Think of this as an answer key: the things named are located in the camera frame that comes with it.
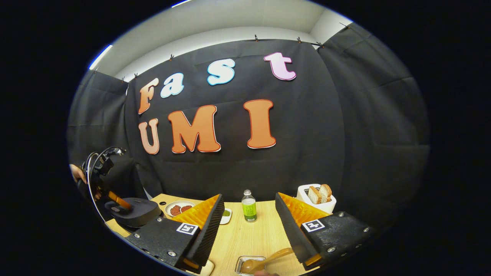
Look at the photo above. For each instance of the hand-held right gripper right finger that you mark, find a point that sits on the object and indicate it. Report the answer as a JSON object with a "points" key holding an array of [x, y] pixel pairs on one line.
{"points": [[291, 230]]}

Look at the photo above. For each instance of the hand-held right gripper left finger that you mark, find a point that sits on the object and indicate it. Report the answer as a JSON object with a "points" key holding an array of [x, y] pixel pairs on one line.
{"points": [[207, 234]]}

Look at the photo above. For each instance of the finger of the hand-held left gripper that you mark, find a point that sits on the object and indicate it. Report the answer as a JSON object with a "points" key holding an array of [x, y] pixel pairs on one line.
{"points": [[119, 200]]}

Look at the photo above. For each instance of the black steel rice cooker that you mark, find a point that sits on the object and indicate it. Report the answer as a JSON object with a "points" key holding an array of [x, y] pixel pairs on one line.
{"points": [[138, 211]]}

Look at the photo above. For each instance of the clear plastic rice box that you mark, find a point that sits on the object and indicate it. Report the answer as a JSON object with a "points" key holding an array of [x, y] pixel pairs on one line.
{"points": [[205, 268]]}

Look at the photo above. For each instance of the wooden spoon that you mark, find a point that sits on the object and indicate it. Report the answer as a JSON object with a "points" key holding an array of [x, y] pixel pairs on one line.
{"points": [[268, 258]]}

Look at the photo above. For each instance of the white divided bean dish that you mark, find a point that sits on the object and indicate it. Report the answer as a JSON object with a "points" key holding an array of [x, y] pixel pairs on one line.
{"points": [[227, 216]]}

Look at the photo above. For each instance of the round plate with red meat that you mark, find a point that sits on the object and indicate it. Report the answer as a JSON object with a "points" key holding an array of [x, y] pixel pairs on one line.
{"points": [[178, 209]]}

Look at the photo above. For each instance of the white toaster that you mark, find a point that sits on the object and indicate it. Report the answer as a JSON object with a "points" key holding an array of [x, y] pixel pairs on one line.
{"points": [[328, 205]]}

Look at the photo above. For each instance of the green label drink bottle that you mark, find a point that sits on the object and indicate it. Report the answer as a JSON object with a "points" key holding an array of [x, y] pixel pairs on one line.
{"points": [[249, 209]]}

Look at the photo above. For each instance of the black backdrop cloth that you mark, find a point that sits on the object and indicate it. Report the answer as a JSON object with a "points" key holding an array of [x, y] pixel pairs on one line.
{"points": [[345, 134]]}

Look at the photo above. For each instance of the ceiling light panel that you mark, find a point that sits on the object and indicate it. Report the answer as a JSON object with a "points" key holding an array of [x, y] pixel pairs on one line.
{"points": [[100, 56], [180, 3]]}

